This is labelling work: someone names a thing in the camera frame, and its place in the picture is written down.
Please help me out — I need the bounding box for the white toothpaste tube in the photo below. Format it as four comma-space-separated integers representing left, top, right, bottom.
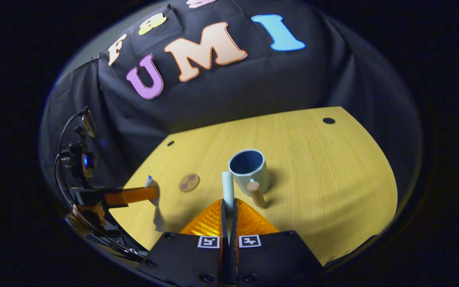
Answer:
145, 175, 169, 233

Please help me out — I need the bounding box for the black backdrop cloth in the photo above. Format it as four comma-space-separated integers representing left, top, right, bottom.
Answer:
40, 0, 423, 256

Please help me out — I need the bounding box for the pale green cup wooden handle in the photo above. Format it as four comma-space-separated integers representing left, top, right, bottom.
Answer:
228, 149, 271, 208

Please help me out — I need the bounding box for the pale green toothbrush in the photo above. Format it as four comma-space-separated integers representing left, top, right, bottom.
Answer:
221, 171, 235, 244

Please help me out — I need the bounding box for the round brown coaster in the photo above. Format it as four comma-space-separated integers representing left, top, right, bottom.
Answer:
178, 173, 200, 193

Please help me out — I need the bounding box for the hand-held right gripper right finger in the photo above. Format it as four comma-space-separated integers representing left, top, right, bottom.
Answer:
229, 198, 324, 287

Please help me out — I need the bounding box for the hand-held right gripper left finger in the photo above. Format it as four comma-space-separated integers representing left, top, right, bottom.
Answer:
138, 199, 229, 287

